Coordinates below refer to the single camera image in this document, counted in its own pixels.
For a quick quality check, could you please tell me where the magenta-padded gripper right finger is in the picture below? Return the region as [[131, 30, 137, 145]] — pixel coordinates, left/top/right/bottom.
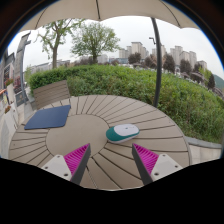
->
[[131, 143, 184, 186]]

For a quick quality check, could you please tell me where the slatted wooden outdoor chair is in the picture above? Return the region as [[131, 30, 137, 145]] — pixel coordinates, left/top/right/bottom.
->
[[32, 79, 72, 110]]

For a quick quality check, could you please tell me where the thin-crowned tree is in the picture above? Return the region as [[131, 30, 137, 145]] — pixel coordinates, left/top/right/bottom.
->
[[35, 18, 84, 70]]

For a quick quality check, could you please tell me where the green hedge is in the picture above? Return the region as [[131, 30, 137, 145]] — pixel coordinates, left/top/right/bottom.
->
[[28, 64, 224, 144]]

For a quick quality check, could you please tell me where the round leafy green tree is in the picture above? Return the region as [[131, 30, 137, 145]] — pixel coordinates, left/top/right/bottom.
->
[[70, 22, 121, 65]]

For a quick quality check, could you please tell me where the dark standing sign board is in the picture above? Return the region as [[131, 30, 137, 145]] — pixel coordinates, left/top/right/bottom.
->
[[14, 31, 33, 108]]

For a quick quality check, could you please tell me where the group of apartment buildings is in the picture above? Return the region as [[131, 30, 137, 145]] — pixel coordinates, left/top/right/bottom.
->
[[118, 41, 208, 72]]

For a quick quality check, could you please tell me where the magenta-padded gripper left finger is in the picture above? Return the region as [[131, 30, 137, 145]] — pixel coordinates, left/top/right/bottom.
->
[[41, 143, 92, 186]]

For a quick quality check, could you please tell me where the white and teal computer mouse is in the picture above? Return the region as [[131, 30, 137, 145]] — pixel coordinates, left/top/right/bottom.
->
[[105, 123, 141, 144]]

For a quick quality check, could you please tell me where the dark blue mouse pad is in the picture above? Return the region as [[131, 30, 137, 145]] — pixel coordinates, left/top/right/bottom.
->
[[23, 104, 72, 131]]

